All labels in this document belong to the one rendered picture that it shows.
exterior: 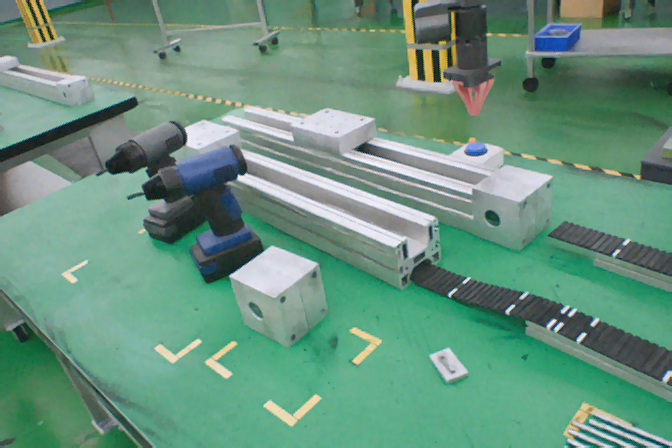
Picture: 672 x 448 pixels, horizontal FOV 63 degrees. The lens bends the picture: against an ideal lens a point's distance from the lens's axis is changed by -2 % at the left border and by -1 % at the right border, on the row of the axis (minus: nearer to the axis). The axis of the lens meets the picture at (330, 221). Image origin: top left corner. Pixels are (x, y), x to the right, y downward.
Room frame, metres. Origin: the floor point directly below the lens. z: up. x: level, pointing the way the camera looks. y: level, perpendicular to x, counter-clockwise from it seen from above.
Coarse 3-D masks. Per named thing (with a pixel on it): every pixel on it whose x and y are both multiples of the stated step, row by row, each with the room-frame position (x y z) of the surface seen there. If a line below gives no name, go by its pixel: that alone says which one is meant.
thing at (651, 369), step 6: (660, 348) 0.45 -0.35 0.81; (666, 348) 0.44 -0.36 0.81; (654, 354) 0.44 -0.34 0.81; (660, 354) 0.44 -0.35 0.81; (666, 354) 0.44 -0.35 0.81; (654, 360) 0.43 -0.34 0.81; (660, 360) 0.43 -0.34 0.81; (666, 360) 0.43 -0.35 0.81; (648, 366) 0.42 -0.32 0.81; (654, 366) 0.42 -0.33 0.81; (660, 366) 0.42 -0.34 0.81; (666, 366) 0.42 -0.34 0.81; (642, 372) 0.42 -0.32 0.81; (648, 372) 0.42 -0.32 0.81; (654, 372) 0.41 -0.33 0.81; (660, 372) 0.41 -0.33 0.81; (654, 378) 0.41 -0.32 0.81
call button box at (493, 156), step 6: (468, 144) 1.04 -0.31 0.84; (486, 144) 1.03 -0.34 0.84; (462, 150) 1.02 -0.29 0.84; (486, 150) 0.99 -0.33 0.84; (492, 150) 0.99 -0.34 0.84; (498, 150) 0.99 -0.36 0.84; (456, 156) 1.00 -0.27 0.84; (462, 156) 0.99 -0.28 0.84; (468, 156) 0.99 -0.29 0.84; (474, 156) 0.98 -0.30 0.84; (480, 156) 0.98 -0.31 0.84; (486, 156) 0.97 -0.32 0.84; (492, 156) 0.97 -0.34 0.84; (498, 156) 0.98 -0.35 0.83; (474, 162) 0.96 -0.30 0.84; (480, 162) 0.95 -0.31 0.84; (486, 162) 0.96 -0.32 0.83; (492, 162) 0.97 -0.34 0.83; (498, 162) 0.98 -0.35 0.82
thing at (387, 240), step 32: (256, 160) 1.11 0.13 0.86; (256, 192) 0.98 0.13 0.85; (288, 192) 0.93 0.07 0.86; (320, 192) 0.94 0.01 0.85; (352, 192) 0.88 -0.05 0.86; (288, 224) 0.91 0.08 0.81; (320, 224) 0.83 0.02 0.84; (352, 224) 0.77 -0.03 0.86; (384, 224) 0.81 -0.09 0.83; (416, 224) 0.75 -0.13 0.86; (352, 256) 0.77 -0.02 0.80; (384, 256) 0.71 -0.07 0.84; (416, 256) 0.72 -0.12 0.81
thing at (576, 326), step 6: (582, 312) 0.53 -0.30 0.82; (576, 318) 0.52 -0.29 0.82; (582, 318) 0.52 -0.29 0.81; (588, 318) 0.51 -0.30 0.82; (570, 324) 0.51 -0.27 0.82; (576, 324) 0.51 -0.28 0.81; (582, 324) 0.51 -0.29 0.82; (588, 324) 0.51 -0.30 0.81; (564, 330) 0.50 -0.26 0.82; (570, 330) 0.50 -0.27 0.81; (576, 330) 0.50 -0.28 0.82; (582, 330) 0.50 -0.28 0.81; (564, 336) 0.50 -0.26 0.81; (570, 336) 0.49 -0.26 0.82; (576, 336) 0.49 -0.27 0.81
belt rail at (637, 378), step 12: (528, 324) 0.54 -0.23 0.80; (540, 336) 0.53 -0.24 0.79; (552, 336) 0.52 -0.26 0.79; (564, 348) 0.50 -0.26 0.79; (576, 348) 0.49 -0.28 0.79; (588, 360) 0.47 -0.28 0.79; (600, 360) 0.47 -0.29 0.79; (612, 360) 0.45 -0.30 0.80; (612, 372) 0.45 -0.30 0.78; (624, 372) 0.44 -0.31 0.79; (636, 372) 0.43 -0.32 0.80; (636, 384) 0.43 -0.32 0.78; (648, 384) 0.42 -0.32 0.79; (660, 384) 0.41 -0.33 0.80; (660, 396) 0.41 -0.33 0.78
